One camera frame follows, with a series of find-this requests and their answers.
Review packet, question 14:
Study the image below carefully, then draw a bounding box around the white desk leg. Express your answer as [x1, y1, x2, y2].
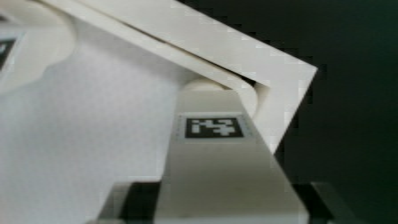
[154, 79, 310, 224]
[0, 0, 77, 94]

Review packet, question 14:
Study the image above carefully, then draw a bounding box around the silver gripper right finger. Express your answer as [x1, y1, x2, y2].
[312, 182, 360, 224]

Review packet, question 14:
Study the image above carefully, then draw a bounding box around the white L-shaped fence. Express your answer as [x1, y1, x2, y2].
[84, 0, 317, 148]

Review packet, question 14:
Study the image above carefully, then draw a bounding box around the white desk top tray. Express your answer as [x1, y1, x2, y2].
[0, 0, 264, 224]

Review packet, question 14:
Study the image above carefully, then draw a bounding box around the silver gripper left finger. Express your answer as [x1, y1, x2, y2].
[86, 182, 132, 224]

